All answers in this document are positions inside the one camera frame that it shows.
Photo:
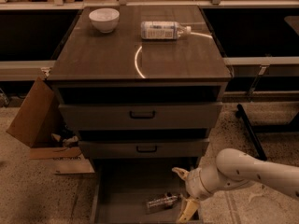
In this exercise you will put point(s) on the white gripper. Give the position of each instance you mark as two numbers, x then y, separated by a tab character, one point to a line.
195	182

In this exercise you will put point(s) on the clear water bottle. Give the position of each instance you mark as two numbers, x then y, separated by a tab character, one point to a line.
162	202

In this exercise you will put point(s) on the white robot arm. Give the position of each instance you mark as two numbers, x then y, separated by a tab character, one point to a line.
234	169

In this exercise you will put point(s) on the middle grey drawer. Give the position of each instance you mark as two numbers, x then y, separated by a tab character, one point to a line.
145	149

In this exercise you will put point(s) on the grey drawer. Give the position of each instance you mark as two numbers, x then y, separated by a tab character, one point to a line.
145	149
140	117

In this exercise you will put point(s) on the open bottom drawer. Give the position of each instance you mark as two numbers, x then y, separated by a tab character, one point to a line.
126	185

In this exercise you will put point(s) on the dark grey drawer cabinet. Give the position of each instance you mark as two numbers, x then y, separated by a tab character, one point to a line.
121	68

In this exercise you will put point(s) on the top grey drawer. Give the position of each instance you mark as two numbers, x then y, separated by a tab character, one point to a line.
140	117

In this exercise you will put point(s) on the labelled plastic bottle on counter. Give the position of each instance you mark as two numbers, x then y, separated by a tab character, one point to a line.
163	30

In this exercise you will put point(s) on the black wheeled stand leg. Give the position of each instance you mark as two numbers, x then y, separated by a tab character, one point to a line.
240	113

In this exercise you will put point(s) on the brown cardboard box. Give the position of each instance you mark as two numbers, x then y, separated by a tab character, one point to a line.
40	126

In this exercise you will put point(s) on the white ceramic bowl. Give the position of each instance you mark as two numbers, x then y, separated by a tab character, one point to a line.
104	20

